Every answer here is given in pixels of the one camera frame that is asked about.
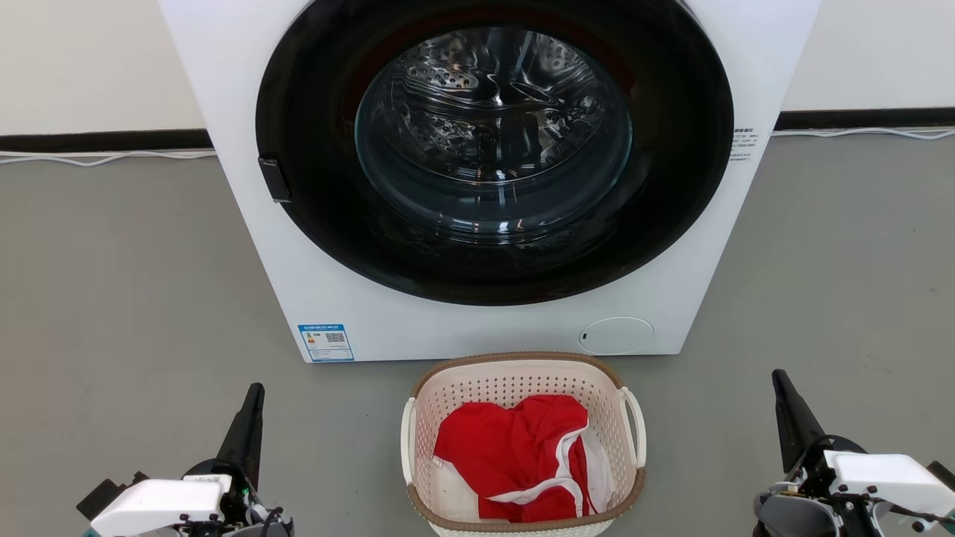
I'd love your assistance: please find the beige perforated plastic laundry basket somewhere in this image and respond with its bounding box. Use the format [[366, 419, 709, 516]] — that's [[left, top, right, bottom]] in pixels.
[[401, 351, 648, 537]]

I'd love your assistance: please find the blue white energy label sticker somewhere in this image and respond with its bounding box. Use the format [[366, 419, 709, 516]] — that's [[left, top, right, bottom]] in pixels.
[[298, 323, 355, 363]]

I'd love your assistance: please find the red garment with white trim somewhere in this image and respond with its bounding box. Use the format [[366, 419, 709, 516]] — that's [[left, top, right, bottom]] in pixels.
[[433, 394, 617, 524]]

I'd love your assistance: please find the white floor cable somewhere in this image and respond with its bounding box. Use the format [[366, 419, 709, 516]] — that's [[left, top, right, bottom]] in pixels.
[[0, 148, 218, 167], [771, 126, 955, 142]]

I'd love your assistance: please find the round white filter cover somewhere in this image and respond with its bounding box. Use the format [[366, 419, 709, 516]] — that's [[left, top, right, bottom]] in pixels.
[[579, 316, 655, 357]]

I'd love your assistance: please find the round black glass washer door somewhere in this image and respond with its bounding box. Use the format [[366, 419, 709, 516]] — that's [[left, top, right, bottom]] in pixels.
[[255, 0, 735, 307]]

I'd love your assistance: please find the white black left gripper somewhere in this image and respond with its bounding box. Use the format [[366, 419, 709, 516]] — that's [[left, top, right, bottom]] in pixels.
[[76, 383, 296, 537]]

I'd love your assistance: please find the white front-load washing machine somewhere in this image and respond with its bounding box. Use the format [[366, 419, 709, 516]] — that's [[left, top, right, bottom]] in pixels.
[[157, 0, 822, 364]]

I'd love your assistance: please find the thin black right gripper cable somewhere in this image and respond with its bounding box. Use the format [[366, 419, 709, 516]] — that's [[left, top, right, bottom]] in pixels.
[[869, 498, 955, 524]]

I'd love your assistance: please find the black washer door handle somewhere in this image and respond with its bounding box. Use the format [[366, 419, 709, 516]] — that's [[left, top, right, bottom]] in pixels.
[[258, 156, 292, 204]]

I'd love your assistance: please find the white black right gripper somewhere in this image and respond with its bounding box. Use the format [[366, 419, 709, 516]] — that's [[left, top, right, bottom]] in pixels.
[[753, 368, 955, 537]]

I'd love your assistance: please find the stainless steel washer drum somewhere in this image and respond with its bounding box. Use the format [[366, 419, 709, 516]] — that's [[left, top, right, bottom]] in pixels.
[[356, 27, 633, 187]]

